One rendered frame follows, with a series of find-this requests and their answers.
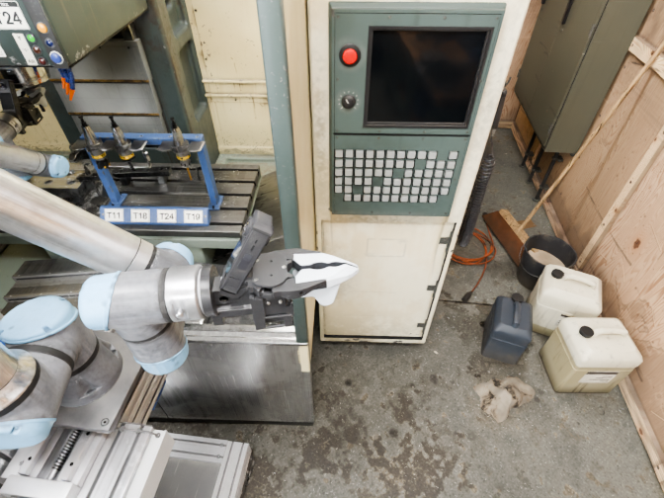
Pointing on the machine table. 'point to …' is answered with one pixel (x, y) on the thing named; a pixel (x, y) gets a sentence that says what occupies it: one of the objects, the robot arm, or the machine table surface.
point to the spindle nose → (26, 76)
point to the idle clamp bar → (142, 173)
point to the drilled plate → (66, 181)
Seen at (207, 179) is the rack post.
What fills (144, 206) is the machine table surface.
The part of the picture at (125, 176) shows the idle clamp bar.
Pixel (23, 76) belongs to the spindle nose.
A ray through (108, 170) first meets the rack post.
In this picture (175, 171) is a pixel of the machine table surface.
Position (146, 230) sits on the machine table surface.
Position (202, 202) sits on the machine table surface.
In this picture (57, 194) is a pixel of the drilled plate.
